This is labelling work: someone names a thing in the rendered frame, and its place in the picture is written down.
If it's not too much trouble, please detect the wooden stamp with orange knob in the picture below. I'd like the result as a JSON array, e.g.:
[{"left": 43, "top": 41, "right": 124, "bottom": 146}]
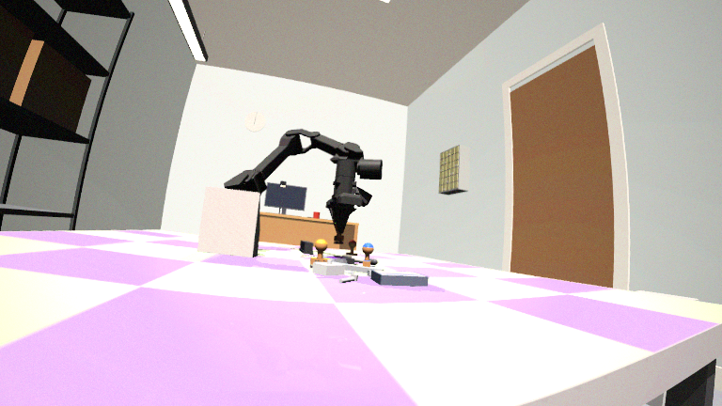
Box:
[{"left": 309, "top": 240, "right": 329, "bottom": 268}]

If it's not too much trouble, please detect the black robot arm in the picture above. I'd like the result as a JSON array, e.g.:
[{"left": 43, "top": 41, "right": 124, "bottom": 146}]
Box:
[{"left": 224, "top": 129, "right": 383, "bottom": 207}]

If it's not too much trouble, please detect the rubber stamp with red knob handle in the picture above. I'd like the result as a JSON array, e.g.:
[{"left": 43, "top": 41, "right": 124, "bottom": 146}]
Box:
[{"left": 346, "top": 241, "right": 358, "bottom": 256}]

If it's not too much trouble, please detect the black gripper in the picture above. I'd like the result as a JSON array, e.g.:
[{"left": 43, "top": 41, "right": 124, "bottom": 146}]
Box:
[{"left": 325, "top": 176, "right": 363, "bottom": 234}]

